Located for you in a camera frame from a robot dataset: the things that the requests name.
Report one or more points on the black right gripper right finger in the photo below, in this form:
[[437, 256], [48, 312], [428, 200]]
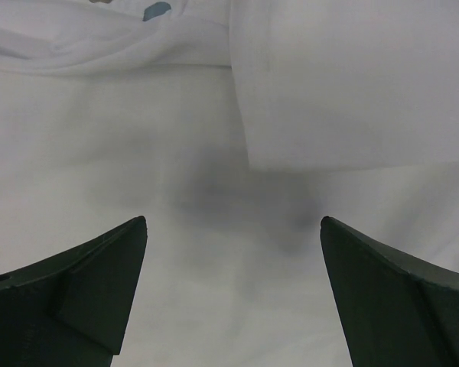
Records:
[[395, 309]]

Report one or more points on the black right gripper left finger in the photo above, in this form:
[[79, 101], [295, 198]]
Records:
[[72, 309]]

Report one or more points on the white t-shirt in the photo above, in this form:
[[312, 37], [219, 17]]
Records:
[[234, 128]]

